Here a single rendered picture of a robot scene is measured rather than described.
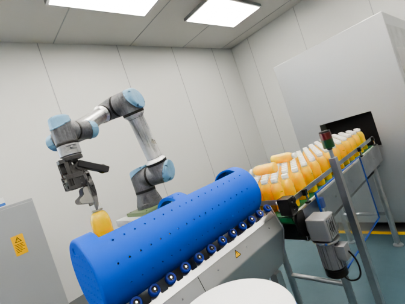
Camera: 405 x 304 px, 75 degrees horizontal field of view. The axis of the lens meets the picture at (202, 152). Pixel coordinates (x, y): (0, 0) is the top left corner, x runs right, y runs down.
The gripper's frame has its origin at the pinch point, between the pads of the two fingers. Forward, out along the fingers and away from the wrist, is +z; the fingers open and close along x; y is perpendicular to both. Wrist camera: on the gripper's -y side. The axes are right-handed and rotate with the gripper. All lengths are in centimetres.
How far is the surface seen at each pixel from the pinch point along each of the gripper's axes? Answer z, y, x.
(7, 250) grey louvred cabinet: 16, 23, -140
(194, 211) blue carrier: 16.5, -32.6, 12.7
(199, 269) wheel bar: 39.2, -26.4, 11.1
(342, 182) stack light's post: 37, -117, 37
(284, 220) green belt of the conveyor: 45, -86, 14
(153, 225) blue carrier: 14.0, -13.5, 11.3
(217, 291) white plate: 28, -6, 47
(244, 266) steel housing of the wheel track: 51, -49, 13
